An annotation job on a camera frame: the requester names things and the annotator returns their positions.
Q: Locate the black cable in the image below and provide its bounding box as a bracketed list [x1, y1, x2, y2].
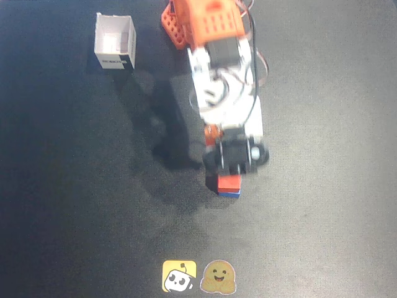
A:
[246, 11, 261, 105]

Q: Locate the hugging face emoji sticker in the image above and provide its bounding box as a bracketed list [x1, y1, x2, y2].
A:
[199, 259, 238, 294]

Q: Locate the orange lattice robot base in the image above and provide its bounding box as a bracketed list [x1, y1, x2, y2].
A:
[161, 1, 189, 50]

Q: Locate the white open cardboard box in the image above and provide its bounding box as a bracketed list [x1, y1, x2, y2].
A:
[94, 12, 138, 71]

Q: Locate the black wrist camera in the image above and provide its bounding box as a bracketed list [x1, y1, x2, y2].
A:
[249, 142, 270, 166]

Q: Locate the yellow robot face sticker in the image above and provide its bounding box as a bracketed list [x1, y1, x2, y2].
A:
[161, 260, 198, 293]

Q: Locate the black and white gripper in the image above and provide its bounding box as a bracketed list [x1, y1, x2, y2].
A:
[202, 125, 259, 178]

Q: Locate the blue cube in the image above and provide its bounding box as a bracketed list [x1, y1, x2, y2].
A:
[218, 189, 242, 199]

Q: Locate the red cube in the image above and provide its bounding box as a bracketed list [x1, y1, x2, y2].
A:
[217, 174, 243, 194]

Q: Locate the dark grey felt mat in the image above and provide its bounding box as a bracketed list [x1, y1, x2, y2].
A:
[0, 0, 397, 298]

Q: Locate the red brown servo cable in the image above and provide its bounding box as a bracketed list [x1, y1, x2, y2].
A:
[253, 48, 270, 89]

